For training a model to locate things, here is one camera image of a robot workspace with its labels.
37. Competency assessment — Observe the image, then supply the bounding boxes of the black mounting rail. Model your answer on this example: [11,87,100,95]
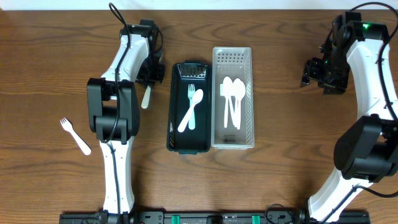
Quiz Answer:
[58,203,371,224]

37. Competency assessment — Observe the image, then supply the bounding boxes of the dark green plastic basket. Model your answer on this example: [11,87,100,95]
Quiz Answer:
[166,60,212,154]

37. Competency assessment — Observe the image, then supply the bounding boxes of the clear white plastic basket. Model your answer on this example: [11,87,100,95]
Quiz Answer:
[211,47,254,149]

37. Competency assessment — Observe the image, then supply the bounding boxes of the white plastic fork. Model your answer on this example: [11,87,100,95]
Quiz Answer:
[60,118,91,156]
[141,85,152,109]

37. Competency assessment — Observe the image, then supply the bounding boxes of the mint green plastic fork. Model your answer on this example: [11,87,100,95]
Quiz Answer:
[188,84,195,130]

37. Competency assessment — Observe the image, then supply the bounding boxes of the white plastic spoon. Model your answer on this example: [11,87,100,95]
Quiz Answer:
[177,89,203,133]
[229,78,240,129]
[233,78,246,129]
[222,77,234,128]

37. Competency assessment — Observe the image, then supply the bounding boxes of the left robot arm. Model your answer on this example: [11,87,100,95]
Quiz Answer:
[86,19,165,223]

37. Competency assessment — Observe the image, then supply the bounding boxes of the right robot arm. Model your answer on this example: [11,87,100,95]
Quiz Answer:
[296,11,397,223]

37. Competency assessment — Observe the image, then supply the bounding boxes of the white paper label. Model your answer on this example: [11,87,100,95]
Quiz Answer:
[220,84,224,96]

